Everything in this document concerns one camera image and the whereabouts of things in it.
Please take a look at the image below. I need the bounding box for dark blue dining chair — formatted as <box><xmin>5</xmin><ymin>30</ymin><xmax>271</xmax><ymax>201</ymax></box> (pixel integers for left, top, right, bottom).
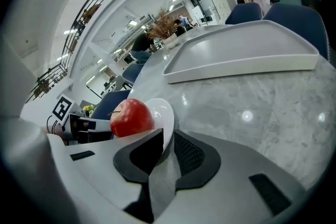
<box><xmin>90</xmin><ymin>90</ymin><xmax>131</xmax><ymax>121</ymax></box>
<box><xmin>262</xmin><ymin>3</ymin><xmax>330</xmax><ymax>61</ymax></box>
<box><xmin>122</xmin><ymin>62</ymin><xmax>145</xmax><ymax>86</ymax></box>
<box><xmin>225</xmin><ymin>2</ymin><xmax>263</xmax><ymax>26</ymax></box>

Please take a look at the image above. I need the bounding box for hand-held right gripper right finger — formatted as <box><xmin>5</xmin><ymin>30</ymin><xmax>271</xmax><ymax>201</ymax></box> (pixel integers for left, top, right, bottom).
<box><xmin>154</xmin><ymin>130</ymin><xmax>316</xmax><ymax>224</ymax></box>

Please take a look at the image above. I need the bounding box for grey rectangular tray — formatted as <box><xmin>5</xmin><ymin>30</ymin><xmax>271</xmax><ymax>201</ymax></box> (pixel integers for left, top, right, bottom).
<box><xmin>161</xmin><ymin>19</ymin><xmax>320</xmax><ymax>84</ymax></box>

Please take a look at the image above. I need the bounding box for red apple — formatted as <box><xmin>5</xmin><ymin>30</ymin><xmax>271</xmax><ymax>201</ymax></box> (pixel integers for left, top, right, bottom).
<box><xmin>109</xmin><ymin>98</ymin><xmax>155</xmax><ymax>138</ymax></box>

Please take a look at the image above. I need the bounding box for dried plant in white vase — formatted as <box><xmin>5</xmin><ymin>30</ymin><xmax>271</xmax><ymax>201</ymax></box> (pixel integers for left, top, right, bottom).
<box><xmin>146</xmin><ymin>7</ymin><xmax>182</xmax><ymax>49</ymax></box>

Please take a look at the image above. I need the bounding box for black balcony railing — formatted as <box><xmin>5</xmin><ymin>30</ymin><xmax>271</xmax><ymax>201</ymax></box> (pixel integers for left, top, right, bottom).
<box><xmin>26</xmin><ymin>0</ymin><xmax>179</xmax><ymax>103</ymax></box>

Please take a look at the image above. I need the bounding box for white round saucer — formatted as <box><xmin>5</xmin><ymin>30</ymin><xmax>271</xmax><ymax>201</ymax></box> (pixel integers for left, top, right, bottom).
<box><xmin>143</xmin><ymin>98</ymin><xmax>175</xmax><ymax>153</ymax></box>

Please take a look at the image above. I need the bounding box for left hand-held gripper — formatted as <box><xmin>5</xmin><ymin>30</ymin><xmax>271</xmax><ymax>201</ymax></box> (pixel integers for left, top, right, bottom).
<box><xmin>51</xmin><ymin>95</ymin><xmax>114</xmax><ymax>145</ymax></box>

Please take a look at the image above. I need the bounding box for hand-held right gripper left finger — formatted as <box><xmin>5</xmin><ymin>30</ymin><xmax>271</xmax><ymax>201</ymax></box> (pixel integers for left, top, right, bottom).
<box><xmin>0</xmin><ymin>115</ymin><xmax>165</xmax><ymax>224</ymax></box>

